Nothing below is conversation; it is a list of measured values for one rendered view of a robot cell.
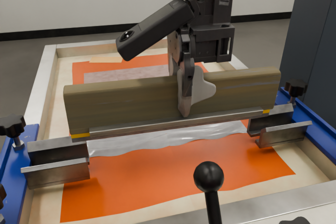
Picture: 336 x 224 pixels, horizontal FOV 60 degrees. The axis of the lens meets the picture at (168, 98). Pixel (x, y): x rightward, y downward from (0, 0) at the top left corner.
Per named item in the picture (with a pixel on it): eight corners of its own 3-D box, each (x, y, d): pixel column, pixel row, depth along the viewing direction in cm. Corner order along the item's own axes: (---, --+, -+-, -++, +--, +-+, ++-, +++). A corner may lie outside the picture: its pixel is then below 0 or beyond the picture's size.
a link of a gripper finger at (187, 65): (195, 99, 43) (195, 39, 39) (185, 101, 42) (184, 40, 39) (185, 88, 47) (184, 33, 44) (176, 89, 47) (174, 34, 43)
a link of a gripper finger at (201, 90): (218, 120, 47) (220, 64, 43) (183, 125, 45) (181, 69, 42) (211, 112, 50) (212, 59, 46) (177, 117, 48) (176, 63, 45)
